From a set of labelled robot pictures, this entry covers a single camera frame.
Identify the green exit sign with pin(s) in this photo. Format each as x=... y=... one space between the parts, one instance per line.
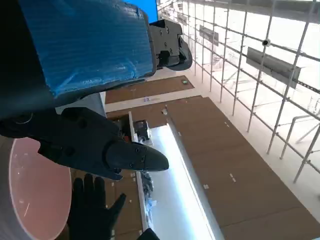
x=184 y=82

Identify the monitor with blue screen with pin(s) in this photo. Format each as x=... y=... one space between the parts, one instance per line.
x=150 y=10

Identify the white metal truss frame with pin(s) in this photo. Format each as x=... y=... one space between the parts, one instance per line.
x=276 y=133

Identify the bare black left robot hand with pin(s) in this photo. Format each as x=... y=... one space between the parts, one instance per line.
x=87 y=45

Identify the pink bowl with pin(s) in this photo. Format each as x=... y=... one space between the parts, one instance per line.
x=40 y=187

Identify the short grey ceiling lamp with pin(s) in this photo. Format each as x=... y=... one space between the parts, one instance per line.
x=208 y=35

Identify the long grey ceiling lamp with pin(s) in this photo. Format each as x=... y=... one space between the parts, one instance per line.
x=272 y=66

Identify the round dome camera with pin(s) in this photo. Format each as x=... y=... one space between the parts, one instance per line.
x=266 y=42

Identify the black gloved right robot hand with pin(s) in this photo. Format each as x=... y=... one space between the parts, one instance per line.
x=90 y=215

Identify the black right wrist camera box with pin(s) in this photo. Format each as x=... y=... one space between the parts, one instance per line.
x=148 y=235

